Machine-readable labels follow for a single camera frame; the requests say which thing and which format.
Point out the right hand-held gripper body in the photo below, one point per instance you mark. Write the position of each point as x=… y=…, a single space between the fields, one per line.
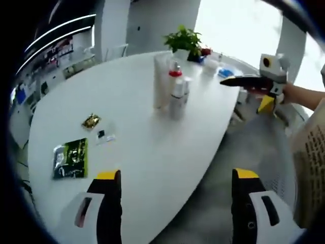
x=275 y=68

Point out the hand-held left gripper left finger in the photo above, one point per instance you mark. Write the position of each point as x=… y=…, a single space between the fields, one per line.
x=109 y=206

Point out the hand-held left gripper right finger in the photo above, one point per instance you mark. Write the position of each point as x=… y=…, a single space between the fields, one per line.
x=245 y=211

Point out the red label skincare bottle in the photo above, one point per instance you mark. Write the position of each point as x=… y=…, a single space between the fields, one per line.
x=188 y=89

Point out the green black skincare sachet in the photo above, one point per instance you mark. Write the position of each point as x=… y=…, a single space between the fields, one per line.
x=71 y=158

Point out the clear skincare packet dark square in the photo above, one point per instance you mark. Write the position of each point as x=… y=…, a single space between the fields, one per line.
x=104 y=135

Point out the white skincare spray bottle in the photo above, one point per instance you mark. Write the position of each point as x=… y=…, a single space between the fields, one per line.
x=177 y=106

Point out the gold skincare sachet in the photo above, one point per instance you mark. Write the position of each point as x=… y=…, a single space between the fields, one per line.
x=91 y=121

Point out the white skincare tube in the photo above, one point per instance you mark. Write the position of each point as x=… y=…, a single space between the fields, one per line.
x=160 y=81

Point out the blue storage box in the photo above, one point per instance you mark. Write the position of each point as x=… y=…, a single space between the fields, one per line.
x=21 y=95

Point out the blue packet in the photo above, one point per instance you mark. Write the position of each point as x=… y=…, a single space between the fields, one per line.
x=226 y=72

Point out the white cup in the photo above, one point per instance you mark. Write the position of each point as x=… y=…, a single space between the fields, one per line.
x=210 y=67

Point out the small dark pot red plant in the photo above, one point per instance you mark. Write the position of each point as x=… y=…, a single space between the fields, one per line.
x=203 y=53

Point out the green plant in white pot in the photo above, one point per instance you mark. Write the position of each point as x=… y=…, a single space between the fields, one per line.
x=184 y=40

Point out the white chair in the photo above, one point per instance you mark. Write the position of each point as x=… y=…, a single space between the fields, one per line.
x=116 y=50

